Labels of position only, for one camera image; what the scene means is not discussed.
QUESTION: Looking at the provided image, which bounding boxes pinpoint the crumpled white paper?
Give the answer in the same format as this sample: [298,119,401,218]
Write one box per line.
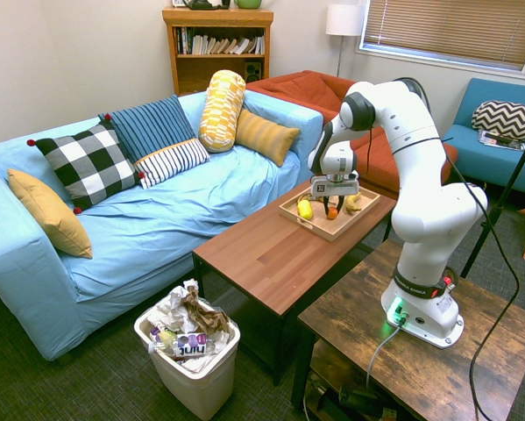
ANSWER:
[150,278,202,334]

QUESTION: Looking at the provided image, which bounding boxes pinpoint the black white checkered pillow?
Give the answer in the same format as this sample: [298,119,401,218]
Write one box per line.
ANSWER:
[26,114,145,215]

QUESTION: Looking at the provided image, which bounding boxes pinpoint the black equipment under table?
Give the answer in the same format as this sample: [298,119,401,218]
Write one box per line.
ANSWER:
[305,376,399,421]

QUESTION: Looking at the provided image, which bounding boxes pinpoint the light blue sofa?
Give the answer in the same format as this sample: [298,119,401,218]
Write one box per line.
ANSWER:
[0,90,325,362]

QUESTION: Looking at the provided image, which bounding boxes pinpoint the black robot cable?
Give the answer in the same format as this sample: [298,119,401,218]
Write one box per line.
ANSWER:
[366,76,521,421]

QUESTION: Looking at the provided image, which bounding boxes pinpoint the ochre striped lumbar pillow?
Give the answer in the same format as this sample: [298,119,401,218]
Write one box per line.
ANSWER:
[234,108,302,168]

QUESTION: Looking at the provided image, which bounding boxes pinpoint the black white chevron pillow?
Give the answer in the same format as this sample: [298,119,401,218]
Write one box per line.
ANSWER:
[471,100,525,146]

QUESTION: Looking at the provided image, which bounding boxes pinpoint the wooden window blinds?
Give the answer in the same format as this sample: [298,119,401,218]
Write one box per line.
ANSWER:
[361,0,525,74]

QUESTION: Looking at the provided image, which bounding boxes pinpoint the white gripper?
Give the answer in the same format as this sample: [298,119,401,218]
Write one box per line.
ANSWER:
[309,171,362,219]

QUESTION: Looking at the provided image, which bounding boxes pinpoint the orange sectional sofa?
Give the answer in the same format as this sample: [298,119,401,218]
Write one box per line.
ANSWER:
[245,69,459,201]

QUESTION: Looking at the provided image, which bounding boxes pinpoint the white shade floor lamp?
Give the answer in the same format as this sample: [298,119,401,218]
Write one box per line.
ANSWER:
[325,4,366,79]

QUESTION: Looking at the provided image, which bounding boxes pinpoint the crumpled brown paper bag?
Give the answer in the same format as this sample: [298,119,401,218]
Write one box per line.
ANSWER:
[181,284,232,337]

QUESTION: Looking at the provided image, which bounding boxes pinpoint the rustic dark wood side table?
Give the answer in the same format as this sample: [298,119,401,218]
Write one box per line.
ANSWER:
[290,239,525,421]

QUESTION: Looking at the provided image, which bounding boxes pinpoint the hint water bottle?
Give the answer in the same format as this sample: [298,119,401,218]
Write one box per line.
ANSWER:
[146,332,210,359]

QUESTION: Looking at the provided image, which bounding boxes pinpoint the small yellow banana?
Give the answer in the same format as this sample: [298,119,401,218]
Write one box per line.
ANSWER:
[344,191,363,215]

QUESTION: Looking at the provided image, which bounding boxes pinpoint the wooden bookshelf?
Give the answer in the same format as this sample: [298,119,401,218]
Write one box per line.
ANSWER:
[161,6,274,96]

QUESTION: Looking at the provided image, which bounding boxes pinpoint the plain mustard yellow pillow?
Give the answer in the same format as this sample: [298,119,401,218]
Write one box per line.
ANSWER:
[6,168,94,260]

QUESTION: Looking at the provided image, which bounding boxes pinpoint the white plastic trash bin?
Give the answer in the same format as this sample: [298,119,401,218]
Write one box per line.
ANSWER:
[133,297,241,421]

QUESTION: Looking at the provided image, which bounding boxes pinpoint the brown wooden coffee table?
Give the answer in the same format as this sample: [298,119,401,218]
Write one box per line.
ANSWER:
[191,170,399,387]

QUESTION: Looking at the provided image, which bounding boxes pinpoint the teal blue couch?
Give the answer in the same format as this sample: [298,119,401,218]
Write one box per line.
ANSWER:
[443,77,525,193]

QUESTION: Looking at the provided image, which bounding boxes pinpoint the wooden serving tray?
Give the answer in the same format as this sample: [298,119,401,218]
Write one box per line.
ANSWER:
[278,179,382,243]

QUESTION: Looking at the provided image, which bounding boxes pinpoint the magazine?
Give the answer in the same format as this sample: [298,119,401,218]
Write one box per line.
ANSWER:
[477,129,525,152]

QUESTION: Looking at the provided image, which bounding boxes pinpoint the grey power cable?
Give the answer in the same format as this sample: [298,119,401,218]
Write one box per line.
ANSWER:
[365,324,403,389]

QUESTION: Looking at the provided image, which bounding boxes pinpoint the blue striped pillow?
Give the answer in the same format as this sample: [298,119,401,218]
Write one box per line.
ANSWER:
[97,94,198,164]

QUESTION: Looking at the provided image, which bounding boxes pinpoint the yellow patterned bolster pillow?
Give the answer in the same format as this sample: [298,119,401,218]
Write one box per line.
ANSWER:
[197,69,247,153]

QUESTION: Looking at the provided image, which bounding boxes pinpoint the black tripod stand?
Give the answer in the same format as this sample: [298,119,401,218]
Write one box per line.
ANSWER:
[459,129,525,279]

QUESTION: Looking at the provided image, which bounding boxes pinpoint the white navy striped pillow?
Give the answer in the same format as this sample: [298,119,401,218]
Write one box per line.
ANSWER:
[133,138,211,190]

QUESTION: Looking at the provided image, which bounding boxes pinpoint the row of books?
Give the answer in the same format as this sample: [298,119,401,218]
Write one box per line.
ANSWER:
[175,26,266,56]

